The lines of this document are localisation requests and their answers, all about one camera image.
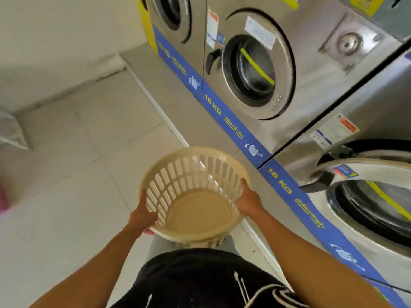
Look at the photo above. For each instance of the person's left hand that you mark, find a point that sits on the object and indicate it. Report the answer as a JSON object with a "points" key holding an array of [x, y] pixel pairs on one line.
{"points": [[141, 218]]}

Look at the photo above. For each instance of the person's right hand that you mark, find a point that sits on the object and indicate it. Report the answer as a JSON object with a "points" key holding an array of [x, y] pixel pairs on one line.
{"points": [[249, 203]]}

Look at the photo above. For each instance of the person's left thumb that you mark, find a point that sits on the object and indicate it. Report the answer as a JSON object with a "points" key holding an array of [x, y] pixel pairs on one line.
{"points": [[143, 198]]}

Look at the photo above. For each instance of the person's right thumb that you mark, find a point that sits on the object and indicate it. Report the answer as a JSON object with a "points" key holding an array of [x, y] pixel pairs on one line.
{"points": [[246, 187]]}

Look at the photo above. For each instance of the beige plastic laundry basket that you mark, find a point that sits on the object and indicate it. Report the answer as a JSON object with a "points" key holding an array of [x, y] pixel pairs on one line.
{"points": [[196, 218]]}

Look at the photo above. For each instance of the person's left forearm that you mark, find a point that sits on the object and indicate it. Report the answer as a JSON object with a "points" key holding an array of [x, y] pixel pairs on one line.
{"points": [[96, 269]]}

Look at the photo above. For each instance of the person's right forearm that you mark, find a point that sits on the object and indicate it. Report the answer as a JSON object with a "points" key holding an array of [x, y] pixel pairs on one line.
{"points": [[308, 263]]}

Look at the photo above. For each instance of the person's grey trousers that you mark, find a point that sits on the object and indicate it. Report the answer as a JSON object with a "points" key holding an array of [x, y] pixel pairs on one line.
{"points": [[160, 248]]}

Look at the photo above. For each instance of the person's black printed shirt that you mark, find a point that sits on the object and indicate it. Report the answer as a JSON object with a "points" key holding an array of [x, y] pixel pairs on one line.
{"points": [[199, 279]]}

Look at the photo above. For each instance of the blue and yellow door sticker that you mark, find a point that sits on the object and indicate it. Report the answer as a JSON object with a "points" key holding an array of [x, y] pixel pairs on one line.
{"points": [[346, 171]]}

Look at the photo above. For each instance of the large white and orange sticker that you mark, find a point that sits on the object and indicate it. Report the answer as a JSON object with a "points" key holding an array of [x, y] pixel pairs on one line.
{"points": [[334, 131]]}

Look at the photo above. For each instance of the large round steel washer door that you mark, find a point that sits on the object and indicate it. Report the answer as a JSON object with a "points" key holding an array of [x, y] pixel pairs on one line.
{"points": [[353, 169]]}

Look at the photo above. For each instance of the yellow tape strip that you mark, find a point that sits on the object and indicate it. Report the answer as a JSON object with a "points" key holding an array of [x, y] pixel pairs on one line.
{"points": [[257, 67], [388, 200]]}

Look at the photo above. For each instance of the large steel washing machine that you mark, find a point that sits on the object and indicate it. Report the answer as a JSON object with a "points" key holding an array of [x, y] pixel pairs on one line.
{"points": [[362, 125]]}

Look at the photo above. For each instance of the white mesh bag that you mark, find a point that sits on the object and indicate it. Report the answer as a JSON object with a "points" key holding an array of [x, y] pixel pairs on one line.
{"points": [[11, 131]]}

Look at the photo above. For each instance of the small blue sticker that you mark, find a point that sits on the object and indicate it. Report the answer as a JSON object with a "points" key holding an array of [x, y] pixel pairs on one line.
{"points": [[221, 39]]}

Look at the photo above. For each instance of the white paper door label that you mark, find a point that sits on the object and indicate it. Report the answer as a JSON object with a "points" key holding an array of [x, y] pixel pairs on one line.
{"points": [[260, 32]]}

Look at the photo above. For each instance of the white and red sticker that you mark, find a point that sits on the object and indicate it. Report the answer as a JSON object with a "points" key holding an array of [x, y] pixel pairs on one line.
{"points": [[212, 28]]}

